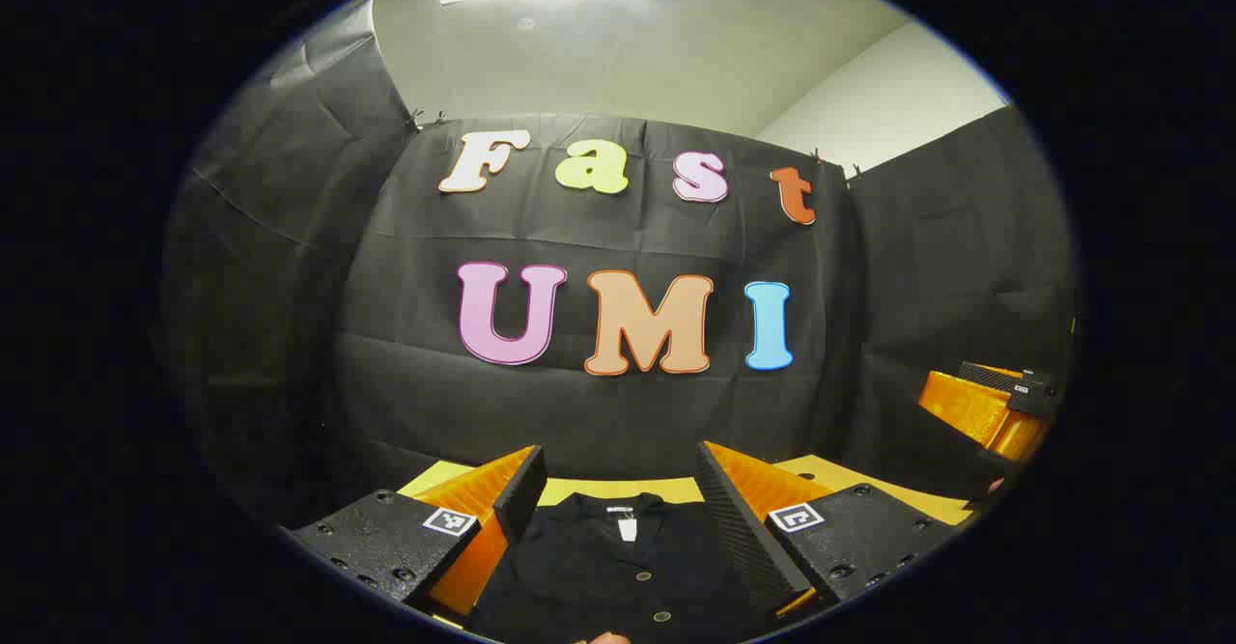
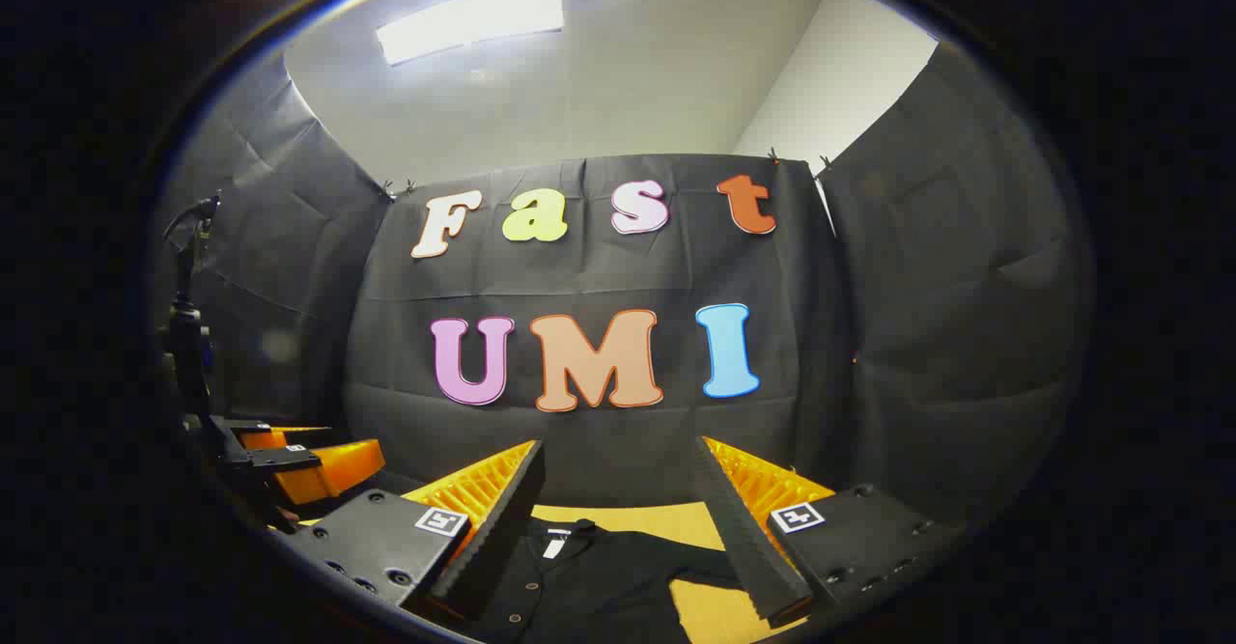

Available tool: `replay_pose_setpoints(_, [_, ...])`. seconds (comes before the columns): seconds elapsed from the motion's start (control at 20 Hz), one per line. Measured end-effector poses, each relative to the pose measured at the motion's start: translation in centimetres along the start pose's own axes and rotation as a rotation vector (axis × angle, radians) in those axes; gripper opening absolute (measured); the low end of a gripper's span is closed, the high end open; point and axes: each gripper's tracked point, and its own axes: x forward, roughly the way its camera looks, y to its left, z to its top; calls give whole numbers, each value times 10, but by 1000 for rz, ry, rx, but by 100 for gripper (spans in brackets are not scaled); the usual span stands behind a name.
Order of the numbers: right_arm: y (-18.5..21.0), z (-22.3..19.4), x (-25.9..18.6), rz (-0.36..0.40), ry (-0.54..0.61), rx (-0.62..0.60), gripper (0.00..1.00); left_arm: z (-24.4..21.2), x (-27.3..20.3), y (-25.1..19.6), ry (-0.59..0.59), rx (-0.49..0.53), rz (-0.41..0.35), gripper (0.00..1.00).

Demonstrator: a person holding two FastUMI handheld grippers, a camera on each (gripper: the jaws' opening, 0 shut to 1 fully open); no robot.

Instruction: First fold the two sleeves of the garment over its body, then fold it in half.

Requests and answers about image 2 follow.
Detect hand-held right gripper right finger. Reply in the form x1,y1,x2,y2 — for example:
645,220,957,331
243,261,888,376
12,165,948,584
688,434,969,630

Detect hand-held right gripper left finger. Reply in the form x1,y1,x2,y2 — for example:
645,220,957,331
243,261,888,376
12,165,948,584
285,439,548,626

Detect black button shirt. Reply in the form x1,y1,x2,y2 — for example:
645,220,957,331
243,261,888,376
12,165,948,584
463,517,773,644

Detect black backdrop cloth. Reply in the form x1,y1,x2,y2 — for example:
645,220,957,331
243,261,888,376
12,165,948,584
153,41,1097,529

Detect ceiling light panel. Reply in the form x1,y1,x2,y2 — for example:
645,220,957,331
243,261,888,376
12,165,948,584
375,0,567,68

